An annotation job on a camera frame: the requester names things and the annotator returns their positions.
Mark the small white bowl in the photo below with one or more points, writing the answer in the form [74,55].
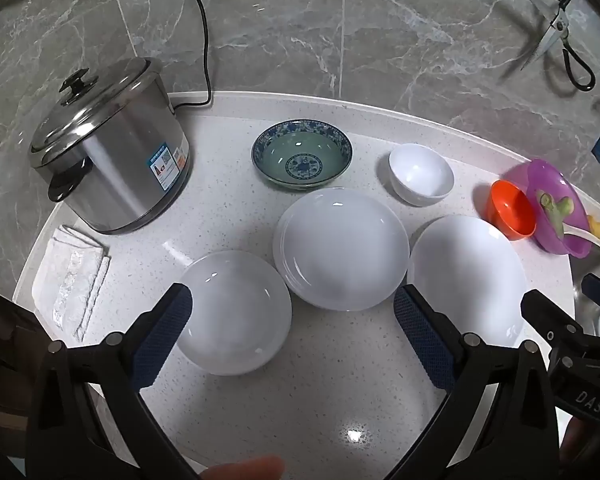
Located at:
[422,175]

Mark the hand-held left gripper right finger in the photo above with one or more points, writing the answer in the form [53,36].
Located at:
[420,340]

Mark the steel rice cooker lid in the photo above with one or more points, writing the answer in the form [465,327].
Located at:
[97,105]

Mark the orange plastic bowl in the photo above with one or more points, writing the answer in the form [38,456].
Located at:
[512,210]

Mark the stainless steel sink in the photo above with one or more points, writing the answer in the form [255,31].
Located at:
[580,272]

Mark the folded white cloth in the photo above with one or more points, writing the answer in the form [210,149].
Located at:
[70,280]

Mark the person's right hand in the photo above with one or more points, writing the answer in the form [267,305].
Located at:
[575,442]

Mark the white plate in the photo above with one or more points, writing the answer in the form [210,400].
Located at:
[345,250]
[470,270]
[240,310]

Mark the person's left hand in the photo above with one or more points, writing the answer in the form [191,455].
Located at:
[250,467]

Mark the purple plastic bowl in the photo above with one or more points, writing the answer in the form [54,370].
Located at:
[555,180]

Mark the blue floral green bowl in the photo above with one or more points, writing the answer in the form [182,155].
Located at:
[302,160]

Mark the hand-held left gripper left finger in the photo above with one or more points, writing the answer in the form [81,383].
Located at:
[165,332]

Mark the white spoon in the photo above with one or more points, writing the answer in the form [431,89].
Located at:
[587,235]

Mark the stainless steel rice cooker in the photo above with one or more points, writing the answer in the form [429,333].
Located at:
[125,175]

